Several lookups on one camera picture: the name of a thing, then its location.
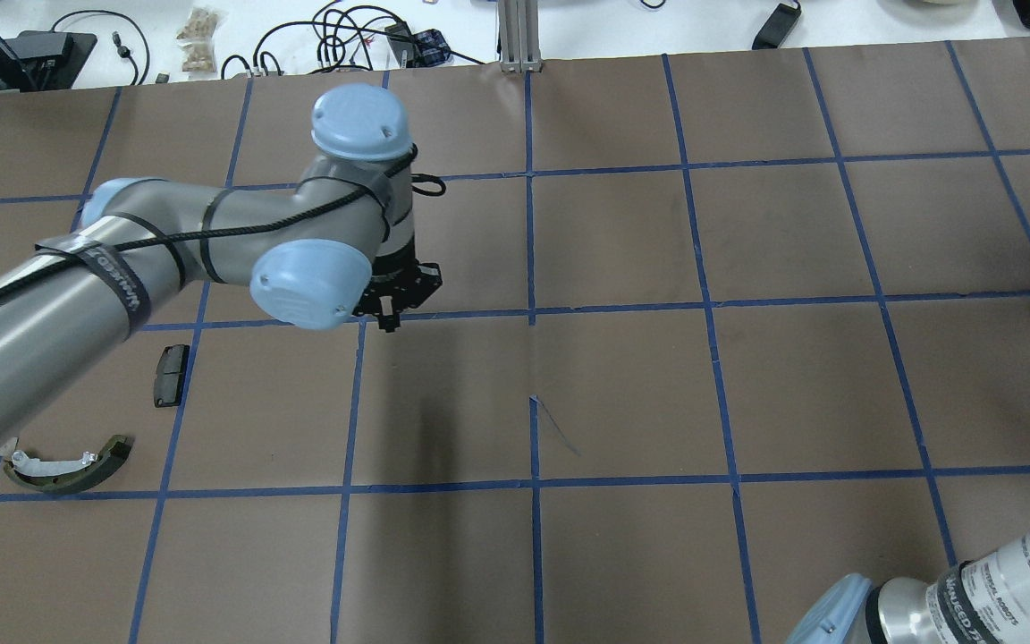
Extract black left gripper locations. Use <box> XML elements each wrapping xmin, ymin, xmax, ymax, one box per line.
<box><xmin>352</xmin><ymin>238</ymin><xmax>444</xmax><ymax>333</ymax></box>

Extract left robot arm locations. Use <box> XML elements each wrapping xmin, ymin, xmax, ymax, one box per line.
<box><xmin>0</xmin><ymin>84</ymin><xmax>443</xmax><ymax>444</ymax></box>

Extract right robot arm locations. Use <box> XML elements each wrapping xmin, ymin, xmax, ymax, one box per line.
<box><xmin>786</xmin><ymin>531</ymin><xmax>1030</xmax><ymax>643</ymax></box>

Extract dark grey brake pad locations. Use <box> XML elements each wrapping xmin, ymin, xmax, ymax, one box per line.
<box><xmin>155</xmin><ymin>343</ymin><xmax>190</xmax><ymax>408</ymax></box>

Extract olive curved brake shoe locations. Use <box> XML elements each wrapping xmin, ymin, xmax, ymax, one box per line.
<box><xmin>0</xmin><ymin>435</ymin><xmax>132</xmax><ymax>496</ymax></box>

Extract black power adapter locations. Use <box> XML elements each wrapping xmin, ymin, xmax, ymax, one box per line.
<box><xmin>751</xmin><ymin>1</ymin><xmax>804</xmax><ymax>50</ymax></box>

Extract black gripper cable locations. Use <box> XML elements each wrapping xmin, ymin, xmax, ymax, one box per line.
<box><xmin>0</xmin><ymin>143</ymin><xmax>446</xmax><ymax>336</ymax></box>

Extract aluminium frame post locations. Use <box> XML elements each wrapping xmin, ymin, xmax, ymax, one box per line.
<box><xmin>495</xmin><ymin>0</ymin><xmax>544</xmax><ymax>74</ymax></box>

